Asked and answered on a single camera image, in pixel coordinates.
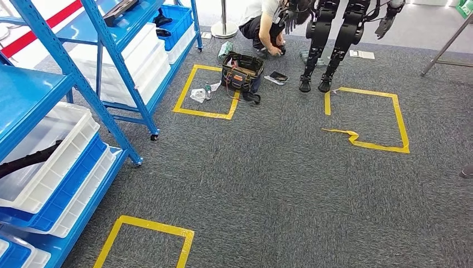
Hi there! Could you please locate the large white plastic crate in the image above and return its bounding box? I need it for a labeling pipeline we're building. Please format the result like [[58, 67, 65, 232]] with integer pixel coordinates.
[[67, 22, 166, 81], [78, 47, 172, 108]]

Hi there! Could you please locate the black flat device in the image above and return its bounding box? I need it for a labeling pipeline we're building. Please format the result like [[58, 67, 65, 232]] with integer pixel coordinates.
[[263, 70, 290, 87]]

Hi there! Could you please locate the small green item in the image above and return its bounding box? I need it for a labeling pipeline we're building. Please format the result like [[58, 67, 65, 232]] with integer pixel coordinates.
[[204, 80, 223, 101]]

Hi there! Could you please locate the person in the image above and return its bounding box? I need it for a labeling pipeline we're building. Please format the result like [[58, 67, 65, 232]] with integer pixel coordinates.
[[238, 0, 316, 59]]

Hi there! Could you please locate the stainless steel table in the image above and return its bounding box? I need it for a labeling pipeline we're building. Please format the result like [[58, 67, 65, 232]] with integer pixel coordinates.
[[420, 13, 473, 77]]

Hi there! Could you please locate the green plastic crate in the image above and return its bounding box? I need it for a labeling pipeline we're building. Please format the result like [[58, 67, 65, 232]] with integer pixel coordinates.
[[455, 0, 473, 18]]

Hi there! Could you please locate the black tool bag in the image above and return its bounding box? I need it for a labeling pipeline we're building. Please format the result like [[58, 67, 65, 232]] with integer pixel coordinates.
[[220, 51, 266, 106]]

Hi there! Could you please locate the silver stanchion base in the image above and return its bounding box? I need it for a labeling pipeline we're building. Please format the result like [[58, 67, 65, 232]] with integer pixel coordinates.
[[210, 0, 239, 40]]

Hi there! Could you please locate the blue metal shelf rack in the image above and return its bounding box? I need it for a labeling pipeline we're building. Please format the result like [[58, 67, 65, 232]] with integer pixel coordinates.
[[0, 0, 146, 268], [55, 0, 204, 142]]

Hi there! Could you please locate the grey floor outlet plate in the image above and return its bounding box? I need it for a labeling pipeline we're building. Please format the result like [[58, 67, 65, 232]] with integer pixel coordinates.
[[349, 49, 376, 61]]

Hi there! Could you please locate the black humanoid robot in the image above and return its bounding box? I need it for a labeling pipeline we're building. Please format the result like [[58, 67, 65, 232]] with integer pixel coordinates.
[[283, 0, 407, 94]]

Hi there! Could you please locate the black plastic part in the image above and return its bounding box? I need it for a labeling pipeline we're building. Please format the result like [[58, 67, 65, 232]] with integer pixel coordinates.
[[0, 139, 64, 179], [152, 7, 174, 38], [103, 0, 140, 28]]

